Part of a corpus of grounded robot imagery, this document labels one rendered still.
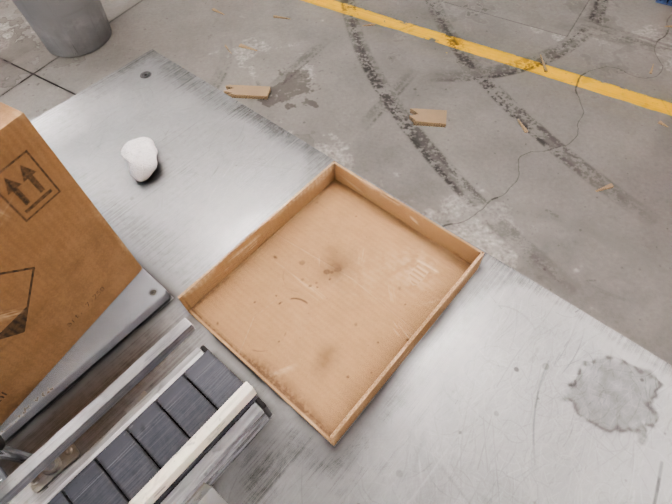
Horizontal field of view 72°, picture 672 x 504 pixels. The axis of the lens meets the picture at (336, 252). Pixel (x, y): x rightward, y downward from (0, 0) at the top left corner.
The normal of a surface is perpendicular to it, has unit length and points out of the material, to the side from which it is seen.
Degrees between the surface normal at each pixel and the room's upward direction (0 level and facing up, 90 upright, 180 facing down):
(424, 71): 0
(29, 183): 90
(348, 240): 0
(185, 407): 0
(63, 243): 90
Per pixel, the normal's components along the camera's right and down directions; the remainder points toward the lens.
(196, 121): -0.04, -0.54
